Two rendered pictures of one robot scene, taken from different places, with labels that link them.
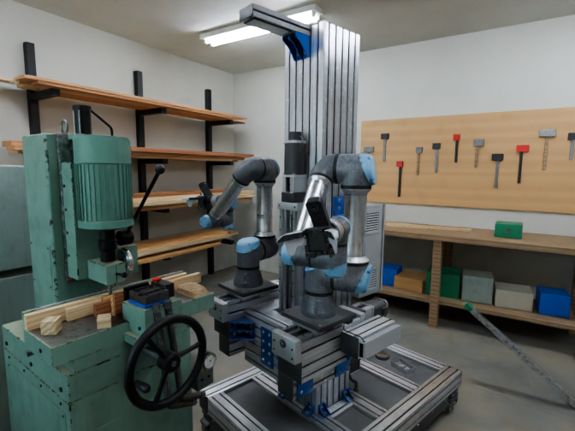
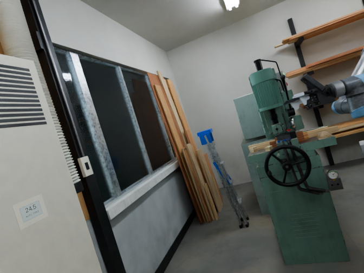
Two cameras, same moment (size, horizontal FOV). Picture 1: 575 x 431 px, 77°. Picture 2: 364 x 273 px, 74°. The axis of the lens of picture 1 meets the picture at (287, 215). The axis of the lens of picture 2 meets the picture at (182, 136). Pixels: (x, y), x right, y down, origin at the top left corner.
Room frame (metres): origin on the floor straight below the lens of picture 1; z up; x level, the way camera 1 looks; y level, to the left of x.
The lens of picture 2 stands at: (0.07, -1.03, 1.25)
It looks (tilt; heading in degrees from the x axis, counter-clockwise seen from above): 2 degrees down; 76
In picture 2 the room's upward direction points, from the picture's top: 17 degrees counter-clockwise
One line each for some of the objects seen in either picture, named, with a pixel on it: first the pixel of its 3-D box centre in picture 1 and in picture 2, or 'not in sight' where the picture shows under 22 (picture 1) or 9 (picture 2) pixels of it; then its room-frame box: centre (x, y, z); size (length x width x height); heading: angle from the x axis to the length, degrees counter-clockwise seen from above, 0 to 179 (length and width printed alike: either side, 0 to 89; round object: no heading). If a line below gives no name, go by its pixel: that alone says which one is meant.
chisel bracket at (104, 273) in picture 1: (107, 272); (277, 129); (1.28, 0.65, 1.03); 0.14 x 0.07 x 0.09; 53
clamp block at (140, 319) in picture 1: (152, 312); (287, 145); (1.18, 0.45, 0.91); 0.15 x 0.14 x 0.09; 143
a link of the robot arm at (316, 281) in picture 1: (321, 273); not in sight; (1.44, -0.14, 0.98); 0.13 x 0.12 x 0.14; 68
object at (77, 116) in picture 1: (82, 130); (259, 70); (1.35, 0.75, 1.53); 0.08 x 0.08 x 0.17; 53
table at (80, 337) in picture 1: (139, 319); (289, 149); (1.23, 0.52, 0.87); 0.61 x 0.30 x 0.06; 143
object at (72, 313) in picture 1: (143, 292); (298, 137); (1.37, 0.56, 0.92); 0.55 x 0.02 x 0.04; 143
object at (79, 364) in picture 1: (121, 333); (284, 155); (1.23, 0.59, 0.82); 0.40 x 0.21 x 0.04; 143
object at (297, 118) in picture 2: (123, 259); (296, 122); (1.50, 0.69, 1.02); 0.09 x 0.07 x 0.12; 143
